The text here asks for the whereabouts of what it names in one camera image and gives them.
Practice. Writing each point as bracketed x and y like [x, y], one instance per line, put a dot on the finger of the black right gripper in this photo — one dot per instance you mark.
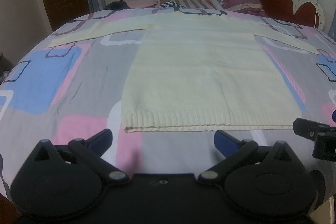
[310, 129]

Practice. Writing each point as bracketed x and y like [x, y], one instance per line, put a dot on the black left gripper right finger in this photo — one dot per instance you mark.
[236, 153]

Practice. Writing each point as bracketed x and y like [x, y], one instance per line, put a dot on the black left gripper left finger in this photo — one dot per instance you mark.
[89, 152]

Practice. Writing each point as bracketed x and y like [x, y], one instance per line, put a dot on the cream knitted sweater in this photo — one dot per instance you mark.
[200, 72]

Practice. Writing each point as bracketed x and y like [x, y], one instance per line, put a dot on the red white wooden headboard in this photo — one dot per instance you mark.
[302, 12]

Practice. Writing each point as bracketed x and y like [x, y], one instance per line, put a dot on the striped pink pillow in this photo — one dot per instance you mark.
[252, 7]

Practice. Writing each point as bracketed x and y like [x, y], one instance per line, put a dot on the striped red black garment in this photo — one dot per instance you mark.
[168, 4]

